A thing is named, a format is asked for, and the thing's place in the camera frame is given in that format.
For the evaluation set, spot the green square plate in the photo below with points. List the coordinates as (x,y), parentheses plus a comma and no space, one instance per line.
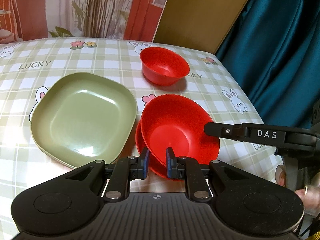
(82,118)

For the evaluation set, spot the printed room scene backdrop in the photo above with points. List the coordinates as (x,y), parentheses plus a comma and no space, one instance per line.
(23,20)

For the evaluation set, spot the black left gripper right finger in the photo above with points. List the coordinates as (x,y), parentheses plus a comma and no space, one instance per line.
(202,182)

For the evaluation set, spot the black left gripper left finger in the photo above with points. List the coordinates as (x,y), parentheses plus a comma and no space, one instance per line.
(111,182)

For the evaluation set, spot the wooden headboard panel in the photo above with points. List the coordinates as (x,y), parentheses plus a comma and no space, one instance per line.
(197,24)

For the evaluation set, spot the red plate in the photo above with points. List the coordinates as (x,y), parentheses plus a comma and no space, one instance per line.
(154,165)

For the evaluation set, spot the small red bowl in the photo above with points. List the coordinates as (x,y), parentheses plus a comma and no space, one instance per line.
(162,66)

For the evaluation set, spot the large red bowl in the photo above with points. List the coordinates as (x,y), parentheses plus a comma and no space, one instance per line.
(177,122)

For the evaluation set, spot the teal curtain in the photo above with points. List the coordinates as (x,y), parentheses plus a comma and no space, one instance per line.
(272,51)

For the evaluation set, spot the right hand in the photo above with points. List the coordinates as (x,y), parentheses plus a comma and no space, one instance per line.
(309,195)

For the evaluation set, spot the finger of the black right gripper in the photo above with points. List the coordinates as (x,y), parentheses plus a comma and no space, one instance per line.
(277,136)

